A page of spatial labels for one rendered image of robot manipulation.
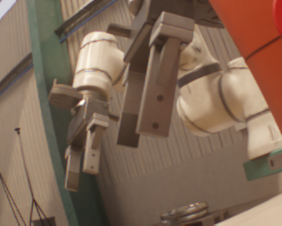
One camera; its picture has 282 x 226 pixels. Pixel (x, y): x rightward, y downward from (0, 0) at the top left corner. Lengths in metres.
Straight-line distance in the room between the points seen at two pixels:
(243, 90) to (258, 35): 0.82
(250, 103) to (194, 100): 0.19
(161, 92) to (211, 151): 7.08
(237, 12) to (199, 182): 7.40
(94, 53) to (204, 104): 0.39
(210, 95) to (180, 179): 6.79
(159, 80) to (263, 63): 0.15
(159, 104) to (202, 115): 0.76
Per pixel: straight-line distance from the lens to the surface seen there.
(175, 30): 0.32
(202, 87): 1.07
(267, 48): 0.19
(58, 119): 9.39
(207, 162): 7.43
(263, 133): 0.97
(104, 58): 0.82
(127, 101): 0.46
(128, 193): 8.79
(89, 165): 0.66
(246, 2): 0.19
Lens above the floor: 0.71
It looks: 13 degrees up
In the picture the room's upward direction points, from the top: 15 degrees counter-clockwise
